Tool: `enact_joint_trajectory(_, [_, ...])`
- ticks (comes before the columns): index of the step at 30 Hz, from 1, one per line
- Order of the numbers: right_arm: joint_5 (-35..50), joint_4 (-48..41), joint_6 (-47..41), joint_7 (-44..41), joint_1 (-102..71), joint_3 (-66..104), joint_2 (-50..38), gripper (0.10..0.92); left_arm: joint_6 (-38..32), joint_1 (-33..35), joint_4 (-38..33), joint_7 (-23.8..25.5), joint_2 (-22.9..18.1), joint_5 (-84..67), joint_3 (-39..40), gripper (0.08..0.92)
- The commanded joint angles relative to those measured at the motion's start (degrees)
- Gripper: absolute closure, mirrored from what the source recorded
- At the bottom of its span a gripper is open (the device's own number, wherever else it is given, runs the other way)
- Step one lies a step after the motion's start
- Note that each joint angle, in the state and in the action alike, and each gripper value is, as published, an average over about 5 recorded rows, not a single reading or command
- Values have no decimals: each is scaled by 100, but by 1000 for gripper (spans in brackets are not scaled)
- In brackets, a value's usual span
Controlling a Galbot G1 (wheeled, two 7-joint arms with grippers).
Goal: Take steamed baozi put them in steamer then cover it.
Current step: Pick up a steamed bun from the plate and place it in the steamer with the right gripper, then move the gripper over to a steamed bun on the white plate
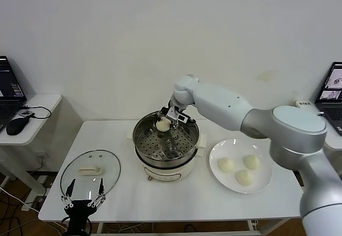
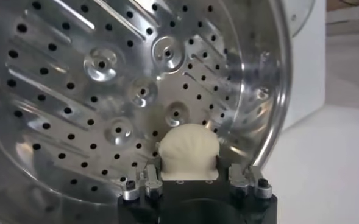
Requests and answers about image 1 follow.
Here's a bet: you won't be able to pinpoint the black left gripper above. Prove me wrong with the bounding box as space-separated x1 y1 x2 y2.
60 178 107 236

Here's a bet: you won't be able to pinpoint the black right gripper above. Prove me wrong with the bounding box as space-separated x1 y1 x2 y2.
157 100 188 135

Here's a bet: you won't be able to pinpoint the white steamed baozi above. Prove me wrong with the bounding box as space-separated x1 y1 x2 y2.
217 157 236 173
243 155 261 171
234 169 254 187
156 118 172 132

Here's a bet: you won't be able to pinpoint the glass lid with cream handle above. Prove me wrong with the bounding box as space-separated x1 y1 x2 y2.
60 149 122 196

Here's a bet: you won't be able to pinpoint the steel steamer basket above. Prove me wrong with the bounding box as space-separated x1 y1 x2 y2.
126 109 208 168

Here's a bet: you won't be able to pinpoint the white power strip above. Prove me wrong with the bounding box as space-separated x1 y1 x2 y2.
38 176 54 188

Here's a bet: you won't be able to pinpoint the white round plate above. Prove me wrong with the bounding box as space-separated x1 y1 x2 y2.
209 139 274 195

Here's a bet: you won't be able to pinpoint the white table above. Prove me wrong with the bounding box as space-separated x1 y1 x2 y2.
38 118 305 236

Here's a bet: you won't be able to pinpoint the white side desk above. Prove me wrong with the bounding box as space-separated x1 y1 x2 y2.
295 99 342 151
0 94 64 212

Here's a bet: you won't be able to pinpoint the black computer mouse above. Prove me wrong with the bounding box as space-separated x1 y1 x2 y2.
5 117 30 136

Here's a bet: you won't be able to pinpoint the black laptop dark screen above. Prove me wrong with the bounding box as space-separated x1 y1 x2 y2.
0 56 28 134

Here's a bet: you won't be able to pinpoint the grey laptop pink windows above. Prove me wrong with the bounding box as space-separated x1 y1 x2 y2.
314 61 342 137

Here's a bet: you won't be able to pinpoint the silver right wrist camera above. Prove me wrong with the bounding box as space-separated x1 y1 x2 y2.
165 106 188 123

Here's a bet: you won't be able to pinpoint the white cable bundle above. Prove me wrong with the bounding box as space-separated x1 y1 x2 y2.
105 222 139 234

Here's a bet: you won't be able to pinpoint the white floor cable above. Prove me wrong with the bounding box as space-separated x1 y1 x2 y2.
0 186 41 213

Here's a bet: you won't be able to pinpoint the black hub cable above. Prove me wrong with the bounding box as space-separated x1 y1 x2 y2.
19 104 52 120

